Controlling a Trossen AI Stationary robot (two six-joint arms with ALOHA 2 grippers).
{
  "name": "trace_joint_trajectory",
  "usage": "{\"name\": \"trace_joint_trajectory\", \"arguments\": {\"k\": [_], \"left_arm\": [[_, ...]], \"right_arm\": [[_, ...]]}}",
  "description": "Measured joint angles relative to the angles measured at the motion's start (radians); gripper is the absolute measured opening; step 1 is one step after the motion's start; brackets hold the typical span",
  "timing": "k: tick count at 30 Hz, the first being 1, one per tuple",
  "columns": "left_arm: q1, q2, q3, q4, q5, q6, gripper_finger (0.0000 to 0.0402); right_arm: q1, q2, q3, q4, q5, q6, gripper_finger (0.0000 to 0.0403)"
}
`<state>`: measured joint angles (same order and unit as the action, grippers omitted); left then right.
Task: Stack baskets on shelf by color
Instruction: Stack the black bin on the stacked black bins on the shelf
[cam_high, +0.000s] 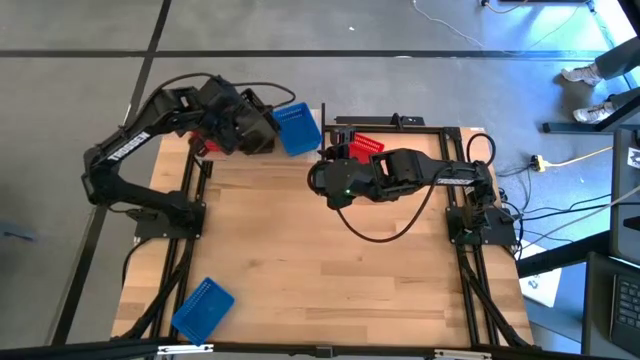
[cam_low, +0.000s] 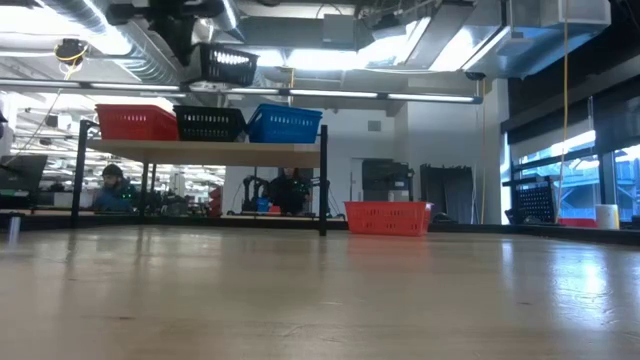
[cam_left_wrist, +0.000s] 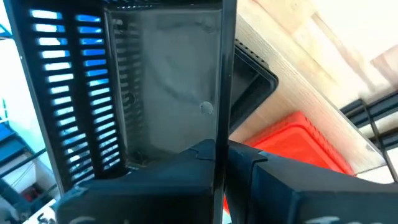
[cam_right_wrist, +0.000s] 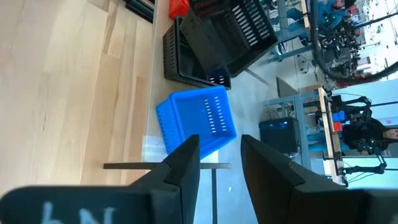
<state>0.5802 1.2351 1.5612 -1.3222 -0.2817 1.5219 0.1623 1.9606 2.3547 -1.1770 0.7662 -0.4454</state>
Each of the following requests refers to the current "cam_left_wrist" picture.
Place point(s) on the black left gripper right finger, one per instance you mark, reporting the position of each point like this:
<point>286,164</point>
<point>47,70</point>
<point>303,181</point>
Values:
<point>295,199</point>

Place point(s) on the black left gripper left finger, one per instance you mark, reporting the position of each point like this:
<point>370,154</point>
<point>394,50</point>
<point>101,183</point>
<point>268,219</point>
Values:
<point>149,199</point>

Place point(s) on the red slotted plastic basket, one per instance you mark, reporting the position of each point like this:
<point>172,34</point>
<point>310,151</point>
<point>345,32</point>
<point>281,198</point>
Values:
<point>298,146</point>

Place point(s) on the black slotted plastic basket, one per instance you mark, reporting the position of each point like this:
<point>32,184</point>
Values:
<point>252,87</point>
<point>174,77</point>

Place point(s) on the blue slotted plastic basket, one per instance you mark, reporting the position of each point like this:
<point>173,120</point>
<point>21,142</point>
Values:
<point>96,63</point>

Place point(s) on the wooden shelf with black legs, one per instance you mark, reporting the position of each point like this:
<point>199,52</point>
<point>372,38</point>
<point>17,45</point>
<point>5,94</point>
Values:
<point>295,77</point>

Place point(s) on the black aluminium rig frame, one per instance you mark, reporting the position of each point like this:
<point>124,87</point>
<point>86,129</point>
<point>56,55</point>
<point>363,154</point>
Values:
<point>382,107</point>

